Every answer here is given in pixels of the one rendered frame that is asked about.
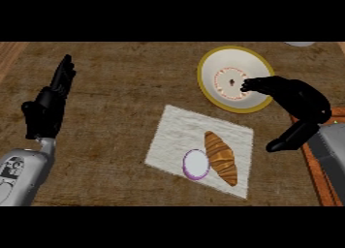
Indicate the brown croissant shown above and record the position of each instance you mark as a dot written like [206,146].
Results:
[221,158]

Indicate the pale grey round object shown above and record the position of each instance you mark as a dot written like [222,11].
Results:
[299,43]

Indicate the white bowl with yellow rim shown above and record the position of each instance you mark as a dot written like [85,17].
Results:
[230,72]

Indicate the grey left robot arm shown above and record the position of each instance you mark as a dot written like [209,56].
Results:
[18,174]

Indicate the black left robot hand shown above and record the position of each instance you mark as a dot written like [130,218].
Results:
[46,109]

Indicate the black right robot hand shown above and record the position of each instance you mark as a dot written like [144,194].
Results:
[298,100]

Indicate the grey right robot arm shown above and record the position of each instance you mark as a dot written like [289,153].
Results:
[336,158]

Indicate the white cloth placemat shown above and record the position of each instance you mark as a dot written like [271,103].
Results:
[184,142]

